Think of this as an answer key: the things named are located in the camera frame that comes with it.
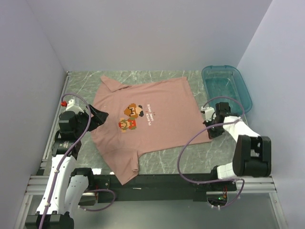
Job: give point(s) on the teal plastic basin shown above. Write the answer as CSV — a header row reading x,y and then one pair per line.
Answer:
x,y
225,80

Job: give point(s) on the black base beam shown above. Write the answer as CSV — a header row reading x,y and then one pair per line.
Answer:
x,y
149,187

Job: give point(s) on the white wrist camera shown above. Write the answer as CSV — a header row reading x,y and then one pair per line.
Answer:
x,y
72,105
209,113

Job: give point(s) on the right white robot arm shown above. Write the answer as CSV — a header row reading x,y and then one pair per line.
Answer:
x,y
252,154

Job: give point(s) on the aluminium frame rail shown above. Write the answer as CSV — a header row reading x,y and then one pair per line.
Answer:
x,y
37,184

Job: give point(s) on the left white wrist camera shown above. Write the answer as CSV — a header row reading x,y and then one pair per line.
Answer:
x,y
72,105

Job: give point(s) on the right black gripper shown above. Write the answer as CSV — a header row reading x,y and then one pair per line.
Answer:
x,y
212,135

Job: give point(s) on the pink printed t shirt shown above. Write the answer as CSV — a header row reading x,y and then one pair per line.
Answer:
x,y
143,118

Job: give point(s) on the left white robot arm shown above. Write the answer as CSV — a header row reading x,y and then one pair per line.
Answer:
x,y
66,183

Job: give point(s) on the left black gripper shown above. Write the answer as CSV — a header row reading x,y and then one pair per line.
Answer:
x,y
98,118

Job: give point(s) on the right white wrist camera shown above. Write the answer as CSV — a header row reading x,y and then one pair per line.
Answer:
x,y
209,113

